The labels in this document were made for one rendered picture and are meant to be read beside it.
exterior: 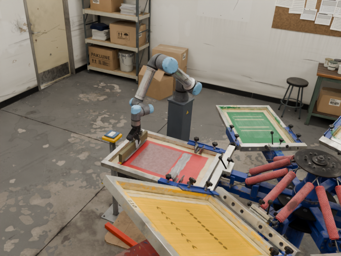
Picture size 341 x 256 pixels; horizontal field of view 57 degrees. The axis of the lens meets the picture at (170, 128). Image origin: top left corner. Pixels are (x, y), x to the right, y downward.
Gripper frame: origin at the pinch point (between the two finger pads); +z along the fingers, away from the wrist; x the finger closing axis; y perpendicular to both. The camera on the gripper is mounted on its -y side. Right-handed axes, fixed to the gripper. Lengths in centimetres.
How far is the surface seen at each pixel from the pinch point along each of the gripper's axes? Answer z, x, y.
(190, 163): 3.9, -47.0, 7.1
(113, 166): 2.1, 0.7, -28.1
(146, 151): 4.5, -8.8, 6.2
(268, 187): -3, -107, -1
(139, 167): 4.9, -14.3, -15.6
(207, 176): 0, -65, -6
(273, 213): -6, -114, -29
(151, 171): 4.8, -25.1, -16.2
